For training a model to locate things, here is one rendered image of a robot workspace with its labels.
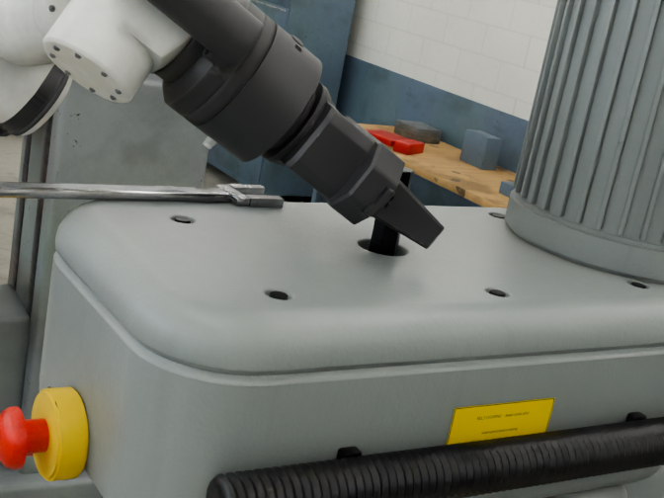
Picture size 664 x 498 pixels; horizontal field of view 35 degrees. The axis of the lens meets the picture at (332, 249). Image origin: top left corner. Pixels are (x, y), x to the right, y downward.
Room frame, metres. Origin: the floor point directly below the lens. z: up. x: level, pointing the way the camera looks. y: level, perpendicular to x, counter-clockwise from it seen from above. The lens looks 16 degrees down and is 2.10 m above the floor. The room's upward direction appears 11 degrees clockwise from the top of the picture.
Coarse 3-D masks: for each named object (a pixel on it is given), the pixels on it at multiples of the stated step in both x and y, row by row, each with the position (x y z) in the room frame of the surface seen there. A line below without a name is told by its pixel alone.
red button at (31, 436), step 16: (0, 416) 0.61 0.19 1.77; (16, 416) 0.61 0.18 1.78; (0, 432) 0.60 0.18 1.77; (16, 432) 0.60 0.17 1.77; (32, 432) 0.61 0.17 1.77; (48, 432) 0.62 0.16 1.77; (0, 448) 0.60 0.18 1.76; (16, 448) 0.59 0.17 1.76; (32, 448) 0.61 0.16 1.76; (16, 464) 0.60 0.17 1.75
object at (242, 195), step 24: (0, 192) 0.70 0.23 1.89; (24, 192) 0.71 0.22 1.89; (48, 192) 0.72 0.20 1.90; (72, 192) 0.73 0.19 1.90; (96, 192) 0.74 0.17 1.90; (120, 192) 0.75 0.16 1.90; (144, 192) 0.76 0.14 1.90; (168, 192) 0.77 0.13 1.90; (192, 192) 0.78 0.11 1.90; (216, 192) 0.80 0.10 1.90; (240, 192) 0.83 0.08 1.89
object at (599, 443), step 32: (640, 416) 0.74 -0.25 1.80; (352, 448) 0.60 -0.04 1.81; (448, 448) 0.62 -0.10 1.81; (480, 448) 0.63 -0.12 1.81; (512, 448) 0.64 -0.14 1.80; (544, 448) 0.65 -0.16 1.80; (576, 448) 0.67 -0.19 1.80; (608, 448) 0.68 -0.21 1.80; (640, 448) 0.70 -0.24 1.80; (224, 480) 0.53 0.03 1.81; (256, 480) 0.54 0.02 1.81; (288, 480) 0.54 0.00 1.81; (320, 480) 0.56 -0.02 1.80; (352, 480) 0.56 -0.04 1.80; (384, 480) 0.58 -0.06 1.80; (416, 480) 0.59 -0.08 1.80; (448, 480) 0.60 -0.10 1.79; (480, 480) 0.61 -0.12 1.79; (512, 480) 0.63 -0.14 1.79; (544, 480) 0.65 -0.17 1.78
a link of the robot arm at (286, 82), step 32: (288, 64) 0.69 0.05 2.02; (320, 64) 0.72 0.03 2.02; (256, 96) 0.68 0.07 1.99; (288, 96) 0.69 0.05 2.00; (320, 96) 0.72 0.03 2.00; (224, 128) 0.69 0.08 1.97; (256, 128) 0.68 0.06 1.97; (288, 128) 0.69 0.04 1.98; (320, 128) 0.70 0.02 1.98; (352, 128) 0.70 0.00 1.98; (288, 160) 0.70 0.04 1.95; (320, 160) 0.70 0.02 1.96; (352, 160) 0.70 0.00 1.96; (384, 160) 0.70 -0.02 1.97; (320, 192) 0.70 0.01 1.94; (352, 192) 0.69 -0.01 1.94; (384, 192) 0.69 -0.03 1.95
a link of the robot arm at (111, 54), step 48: (96, 0) 0.66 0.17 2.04; (144, 0) 0.67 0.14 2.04; (192, 0) 0.64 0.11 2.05; (240, 0) 0.71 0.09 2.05; (48, 48) 0.67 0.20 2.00; (96, 48) 0.64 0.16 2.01; (144, 48) 0.66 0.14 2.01; (192, 48) 0.68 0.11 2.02; (240, 48) 0.65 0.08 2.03; (192, 96) 0.68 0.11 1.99
